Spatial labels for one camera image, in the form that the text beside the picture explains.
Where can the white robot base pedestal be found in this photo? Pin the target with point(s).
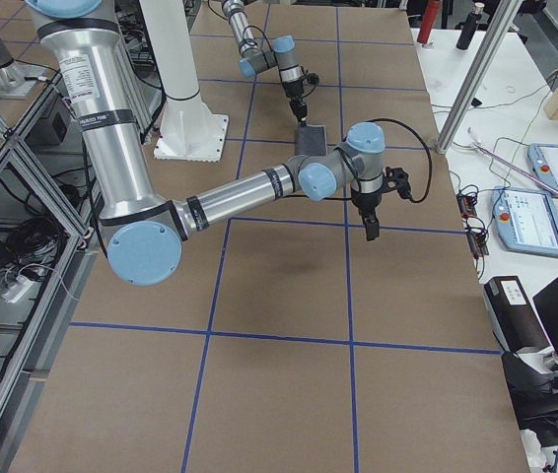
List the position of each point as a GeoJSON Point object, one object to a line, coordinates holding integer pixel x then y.
{"type": "Point", "coordinates": [188, 130]}

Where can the red cylinder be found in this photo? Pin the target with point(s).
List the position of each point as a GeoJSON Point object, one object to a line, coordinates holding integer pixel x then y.
{"type": "Point", "coordinates": [428, 19]}

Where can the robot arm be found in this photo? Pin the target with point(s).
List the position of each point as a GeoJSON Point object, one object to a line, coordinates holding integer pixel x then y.
{"type": "Point", "coordinates": [279, 54]}
{"type": "Point", "coordinates": [144, 230]}

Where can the white power strip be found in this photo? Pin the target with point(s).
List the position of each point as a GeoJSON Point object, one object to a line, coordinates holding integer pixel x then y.
{"type": "Point", "coordinates": [17, 289]}

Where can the near teach pendant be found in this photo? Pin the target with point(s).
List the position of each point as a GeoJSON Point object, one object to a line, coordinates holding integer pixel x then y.
{"type": "Point", "coordinates": [527, 221]}

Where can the aluminium frame post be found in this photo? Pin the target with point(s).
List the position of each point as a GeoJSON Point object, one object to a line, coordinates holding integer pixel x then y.
{"type": "Point", "coordinates": [489, 45]}

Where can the pink and grey towel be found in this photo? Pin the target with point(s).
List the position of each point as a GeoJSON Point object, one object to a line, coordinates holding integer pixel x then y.
{"type": "Point", "coordinates": [311, 140]}

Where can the small circuit board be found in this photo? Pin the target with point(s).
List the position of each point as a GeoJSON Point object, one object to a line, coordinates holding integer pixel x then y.
{"type": "Point", "coordinates": [467, 204]}

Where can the brown cardboard box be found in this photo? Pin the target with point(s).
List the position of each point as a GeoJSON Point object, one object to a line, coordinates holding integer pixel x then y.
{"type": "Point", "coordinates": [514, 320]}

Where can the black cylinder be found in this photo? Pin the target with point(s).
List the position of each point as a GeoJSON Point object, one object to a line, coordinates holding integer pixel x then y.
{"type": "Point", "coordinates": [469, 26]}

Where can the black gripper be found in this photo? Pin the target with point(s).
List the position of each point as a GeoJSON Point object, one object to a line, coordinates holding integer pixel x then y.
{"type": "Point", "coordinates": [293, 91]}
{"type": "Point", "coordinates": [364, 202]}

